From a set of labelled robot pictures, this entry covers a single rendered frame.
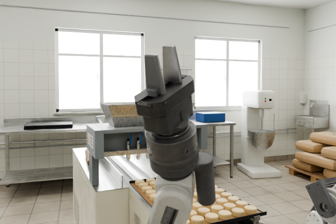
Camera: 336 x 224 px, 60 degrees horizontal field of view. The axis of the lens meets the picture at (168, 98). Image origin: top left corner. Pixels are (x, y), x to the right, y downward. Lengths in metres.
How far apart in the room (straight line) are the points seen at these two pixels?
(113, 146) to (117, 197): 0.29
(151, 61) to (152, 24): 4.63
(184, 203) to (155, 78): 0.22
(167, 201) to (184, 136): 0.12
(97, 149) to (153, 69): 1.28
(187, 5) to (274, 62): 2.05
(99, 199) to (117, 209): 0.12
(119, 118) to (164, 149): 1.28
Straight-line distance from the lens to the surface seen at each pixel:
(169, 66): 0.47
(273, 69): 6.04
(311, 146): 5.06
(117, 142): 1.78
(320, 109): 6.18
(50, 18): 4.90
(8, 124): 4.83
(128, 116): 1.75
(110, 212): 1.80
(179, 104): 0.46
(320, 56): 6.24
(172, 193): 0.51
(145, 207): 1.52
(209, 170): 0.52
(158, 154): 0.48
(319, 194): 0.62
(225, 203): 1.36
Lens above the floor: 1.41
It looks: 2 degrees down
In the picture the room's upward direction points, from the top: straight up
